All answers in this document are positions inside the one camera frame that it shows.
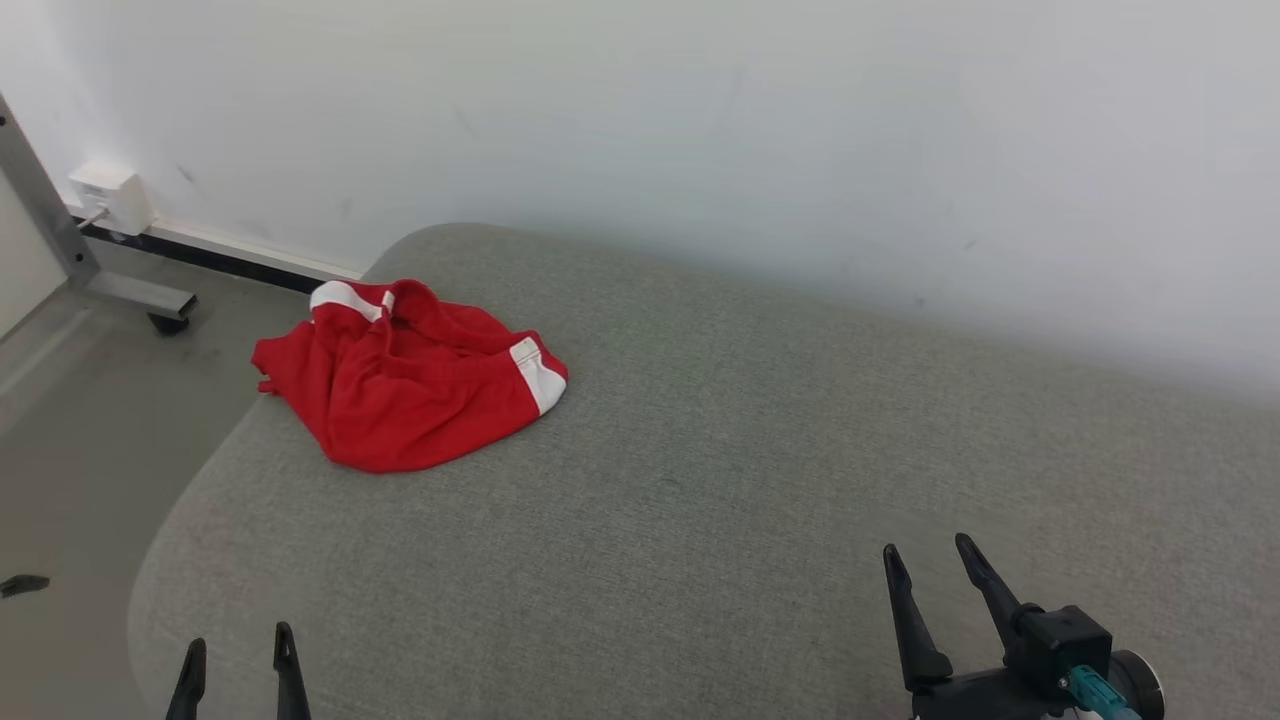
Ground black cable with teal plug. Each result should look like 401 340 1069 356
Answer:
1064 665 1143 720

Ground black white wall skirting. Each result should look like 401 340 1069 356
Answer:
65 205 366 296

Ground red white sports shorts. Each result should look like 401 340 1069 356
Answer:
250 278 570 475

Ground white wall socket box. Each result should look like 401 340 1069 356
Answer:
67 161 155 237

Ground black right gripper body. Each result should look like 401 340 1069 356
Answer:
910 667 1078 720

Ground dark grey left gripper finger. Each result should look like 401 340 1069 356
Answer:
272 622 314 720
164 638 209 720

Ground grey fabric sofa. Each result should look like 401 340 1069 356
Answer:
127 221 1280 720

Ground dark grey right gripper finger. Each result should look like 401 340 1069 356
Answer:
882 543 955 694
954 533 1025 651

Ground grey metal frame leg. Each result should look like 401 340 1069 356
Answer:
0 93 199 337

